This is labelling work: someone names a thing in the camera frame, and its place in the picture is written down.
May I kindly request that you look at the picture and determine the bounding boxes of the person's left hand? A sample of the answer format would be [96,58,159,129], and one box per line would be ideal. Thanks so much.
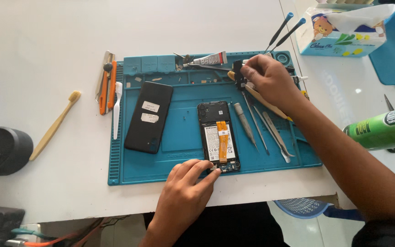
[152,159,222,230]

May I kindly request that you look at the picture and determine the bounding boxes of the person's right hand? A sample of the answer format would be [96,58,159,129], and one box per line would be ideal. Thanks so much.
[240,54,303,116]

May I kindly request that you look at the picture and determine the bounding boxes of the small black plastic part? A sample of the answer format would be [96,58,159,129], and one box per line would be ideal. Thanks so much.
[233,60,248,92]

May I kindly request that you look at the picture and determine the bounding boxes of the black smartphone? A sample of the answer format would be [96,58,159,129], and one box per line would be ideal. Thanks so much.
[197,100,241,174]

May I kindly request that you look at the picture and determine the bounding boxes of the blue capped black screwdriver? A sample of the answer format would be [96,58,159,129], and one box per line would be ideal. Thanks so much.
[264,12,294,54]
[269,17,307,54]

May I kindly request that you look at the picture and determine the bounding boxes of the silver precision screwdriver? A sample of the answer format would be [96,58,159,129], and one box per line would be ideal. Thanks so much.
[233,102,259,153]

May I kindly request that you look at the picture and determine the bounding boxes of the person's black trousers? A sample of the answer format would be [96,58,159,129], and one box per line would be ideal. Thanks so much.
[143,202,290,247]

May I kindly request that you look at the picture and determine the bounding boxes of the steel tweezers with white tip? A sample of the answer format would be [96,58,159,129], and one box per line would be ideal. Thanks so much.
[252,105,291,164]

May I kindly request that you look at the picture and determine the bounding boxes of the blue silicone repair mat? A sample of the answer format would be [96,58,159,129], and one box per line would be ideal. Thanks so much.
[108,51,323,186]

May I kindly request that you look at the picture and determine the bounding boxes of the black rod tool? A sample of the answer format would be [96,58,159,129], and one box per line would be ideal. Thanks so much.
[188,63,234,72]

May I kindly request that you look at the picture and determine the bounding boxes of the grey glue tube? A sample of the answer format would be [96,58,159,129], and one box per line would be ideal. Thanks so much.
[183,51,228,68]

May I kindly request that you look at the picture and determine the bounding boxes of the black phone back cover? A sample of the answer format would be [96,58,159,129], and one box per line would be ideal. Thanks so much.
[124,81,174,154]

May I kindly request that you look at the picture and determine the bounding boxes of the tissue box with bear print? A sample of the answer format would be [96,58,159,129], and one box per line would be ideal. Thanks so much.
[295,3,395,57]

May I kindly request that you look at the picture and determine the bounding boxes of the white toothbrush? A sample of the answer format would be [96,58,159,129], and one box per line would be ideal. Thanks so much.
[112,81,123,140]

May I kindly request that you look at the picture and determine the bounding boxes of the green spray can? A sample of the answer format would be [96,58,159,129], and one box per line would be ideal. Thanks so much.
[342,102,395,152]

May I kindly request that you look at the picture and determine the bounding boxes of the blue plastic basket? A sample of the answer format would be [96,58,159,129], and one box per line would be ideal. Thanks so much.
[273,198,331,220]

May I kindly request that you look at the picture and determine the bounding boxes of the orange utility knife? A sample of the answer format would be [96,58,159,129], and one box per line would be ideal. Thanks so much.
[99,62,112,116]

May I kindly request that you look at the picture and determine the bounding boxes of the bamboo toothbrush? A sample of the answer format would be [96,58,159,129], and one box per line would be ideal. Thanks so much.
[29,90,82,162]

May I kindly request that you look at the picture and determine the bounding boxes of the silver metal opening tool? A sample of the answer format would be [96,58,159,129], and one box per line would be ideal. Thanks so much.
[95,50,116,103]

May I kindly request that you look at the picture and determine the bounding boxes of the black round speaker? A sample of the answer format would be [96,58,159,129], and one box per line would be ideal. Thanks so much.
[0,126,34,177]

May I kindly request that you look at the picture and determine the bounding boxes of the person's black sleeve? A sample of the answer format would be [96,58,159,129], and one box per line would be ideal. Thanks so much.
[351,220,395,247]

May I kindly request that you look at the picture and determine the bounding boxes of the wooden handled brush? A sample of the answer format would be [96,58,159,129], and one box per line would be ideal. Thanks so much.
[227,71,293,122]

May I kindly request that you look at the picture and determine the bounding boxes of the orange cable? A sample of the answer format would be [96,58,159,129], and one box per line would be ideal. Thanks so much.
[22,217,107,247]

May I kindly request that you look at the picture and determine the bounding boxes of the teal cable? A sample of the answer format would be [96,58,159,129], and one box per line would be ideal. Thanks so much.
[11,228,49,239]

